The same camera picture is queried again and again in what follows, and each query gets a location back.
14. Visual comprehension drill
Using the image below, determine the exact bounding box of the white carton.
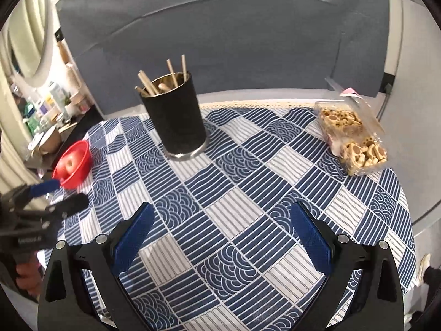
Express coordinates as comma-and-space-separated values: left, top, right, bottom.
50, 82, 66, 108

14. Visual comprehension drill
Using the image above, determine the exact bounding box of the oval white framed mirror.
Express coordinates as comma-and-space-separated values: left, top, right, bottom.
7, 0, 56, 87

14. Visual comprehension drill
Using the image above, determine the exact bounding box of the white shoe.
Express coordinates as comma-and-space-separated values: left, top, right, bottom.
415, 253, 433, 287

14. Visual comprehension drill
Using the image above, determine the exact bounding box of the person's left hand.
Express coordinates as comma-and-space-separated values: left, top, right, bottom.
14, 261, 44, 295

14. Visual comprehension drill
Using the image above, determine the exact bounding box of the green bottle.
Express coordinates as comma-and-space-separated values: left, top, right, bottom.
26, 108, 40, 132

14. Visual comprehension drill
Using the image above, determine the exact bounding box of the black cylindrical utensil holder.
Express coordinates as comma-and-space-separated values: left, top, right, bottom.
139, 72, 208, 161

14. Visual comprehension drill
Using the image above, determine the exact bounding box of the red plastic bowl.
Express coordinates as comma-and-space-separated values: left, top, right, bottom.
52, 140, 93, 190

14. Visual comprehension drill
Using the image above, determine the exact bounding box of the clear plastic cookie container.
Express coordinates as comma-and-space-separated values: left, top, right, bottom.
314, 78, 388, 176

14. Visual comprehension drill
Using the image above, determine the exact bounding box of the brown paper bowl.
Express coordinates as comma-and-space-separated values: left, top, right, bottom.
34, 126, 63, 156

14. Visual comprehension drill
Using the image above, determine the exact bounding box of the red apple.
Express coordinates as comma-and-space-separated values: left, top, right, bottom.
57, 153, 81, 176

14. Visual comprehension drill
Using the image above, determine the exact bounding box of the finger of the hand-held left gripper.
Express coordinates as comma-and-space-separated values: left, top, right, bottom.
10, 179, 61, 202
21, 193, 89, 219

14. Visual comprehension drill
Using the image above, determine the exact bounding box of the blue white patterned tablecloth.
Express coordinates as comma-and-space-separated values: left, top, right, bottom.
43, 105, 416, 331

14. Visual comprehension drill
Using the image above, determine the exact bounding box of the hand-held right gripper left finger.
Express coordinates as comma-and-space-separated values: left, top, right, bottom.
37, 202, 155, 331

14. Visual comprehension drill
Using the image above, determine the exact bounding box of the pink cup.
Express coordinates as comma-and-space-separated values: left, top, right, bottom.
72, 93, 91, 113

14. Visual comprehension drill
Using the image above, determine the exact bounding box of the grey backdrop board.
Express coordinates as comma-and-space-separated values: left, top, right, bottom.
55, 0, 391, 118

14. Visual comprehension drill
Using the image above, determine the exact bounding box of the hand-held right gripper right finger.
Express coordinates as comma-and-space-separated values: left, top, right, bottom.
290, 201, 405, 331

